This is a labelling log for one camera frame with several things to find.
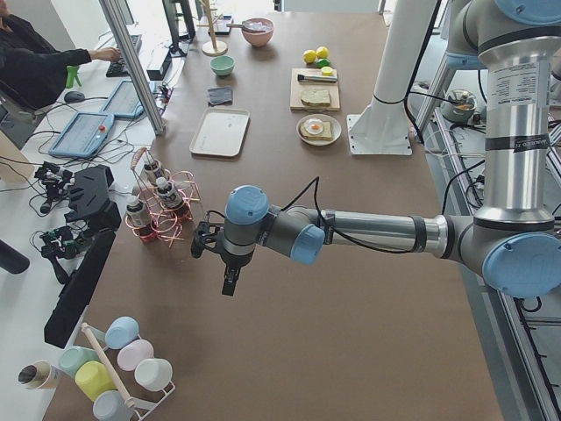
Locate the grey blue cup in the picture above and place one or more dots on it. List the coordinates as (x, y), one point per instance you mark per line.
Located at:
(109, 406)

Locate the wooden cup tree stand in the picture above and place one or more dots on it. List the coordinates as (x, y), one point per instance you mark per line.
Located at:
(214, 47)

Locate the yellow cup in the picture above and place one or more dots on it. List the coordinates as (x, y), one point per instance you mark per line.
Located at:
(93, 379)

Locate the blue teach pendant far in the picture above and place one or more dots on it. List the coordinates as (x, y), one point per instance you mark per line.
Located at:
(123, 102)

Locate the aluminium frame post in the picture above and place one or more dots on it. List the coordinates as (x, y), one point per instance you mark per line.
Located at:
(115, 19)

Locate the paper coffee cup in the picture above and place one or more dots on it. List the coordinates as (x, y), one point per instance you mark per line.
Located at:
(39, 375)

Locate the blue teach pendant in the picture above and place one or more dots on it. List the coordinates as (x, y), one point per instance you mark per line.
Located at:
(123, 102)
(83, 135)

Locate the metal ice scoop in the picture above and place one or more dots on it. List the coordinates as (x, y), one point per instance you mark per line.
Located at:
(249, 26)

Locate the half lemon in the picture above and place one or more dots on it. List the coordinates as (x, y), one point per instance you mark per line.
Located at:
(327, 71)

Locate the mint green cup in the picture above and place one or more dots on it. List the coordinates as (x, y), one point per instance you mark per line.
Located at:
(74, 358)

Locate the green bowl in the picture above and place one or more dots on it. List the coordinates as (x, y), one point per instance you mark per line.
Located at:
(222, 65)

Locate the white cup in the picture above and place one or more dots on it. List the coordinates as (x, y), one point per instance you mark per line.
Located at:
(153, 374)

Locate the tea bottle one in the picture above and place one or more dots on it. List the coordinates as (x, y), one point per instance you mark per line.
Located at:
(153, 171)

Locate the pink ice bowl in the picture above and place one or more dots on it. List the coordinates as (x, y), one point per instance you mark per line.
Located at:
(261, 38)

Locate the seated person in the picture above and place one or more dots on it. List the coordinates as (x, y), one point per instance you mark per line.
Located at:
(33, 72)

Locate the white camera pole base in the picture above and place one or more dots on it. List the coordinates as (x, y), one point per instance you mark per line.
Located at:
(382, 127)

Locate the tea bottle three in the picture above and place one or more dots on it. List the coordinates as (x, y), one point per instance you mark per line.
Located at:
(137, 212)

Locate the yellow lemon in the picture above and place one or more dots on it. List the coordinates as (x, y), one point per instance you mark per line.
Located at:
(309, 56)
(322, 52)

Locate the white round plate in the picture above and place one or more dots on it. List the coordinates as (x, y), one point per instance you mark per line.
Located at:
(335, 127)

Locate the cream rabbit tray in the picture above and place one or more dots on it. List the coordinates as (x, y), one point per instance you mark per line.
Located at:
(220, 132)

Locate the grey folded cloth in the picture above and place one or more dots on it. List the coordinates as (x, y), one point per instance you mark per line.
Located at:
(220, 95)

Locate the copper wire bottle rack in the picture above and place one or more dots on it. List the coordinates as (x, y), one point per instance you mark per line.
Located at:
(166, 225)

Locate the wooden cutting board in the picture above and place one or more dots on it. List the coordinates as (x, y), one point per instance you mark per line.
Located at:
(296, 89)

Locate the tea bottle two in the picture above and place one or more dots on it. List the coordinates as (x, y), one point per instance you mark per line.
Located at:
(167, 193)

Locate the pink cup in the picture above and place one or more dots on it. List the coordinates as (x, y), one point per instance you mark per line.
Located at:
(132, 354)

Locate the green lime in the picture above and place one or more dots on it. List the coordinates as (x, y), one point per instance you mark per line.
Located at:
(324, 62)

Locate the white wire cup rack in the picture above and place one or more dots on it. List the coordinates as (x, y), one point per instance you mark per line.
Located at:
(143, 401)

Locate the blue teach pendant near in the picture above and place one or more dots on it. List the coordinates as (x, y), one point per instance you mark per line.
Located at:
(83, 135)

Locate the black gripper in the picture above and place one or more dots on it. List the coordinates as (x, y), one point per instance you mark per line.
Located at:
(230, 261)

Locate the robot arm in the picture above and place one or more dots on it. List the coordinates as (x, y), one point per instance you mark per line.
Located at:
(510, 240)

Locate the fried egg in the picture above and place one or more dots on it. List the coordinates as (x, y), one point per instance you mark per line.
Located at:
(313, 126)

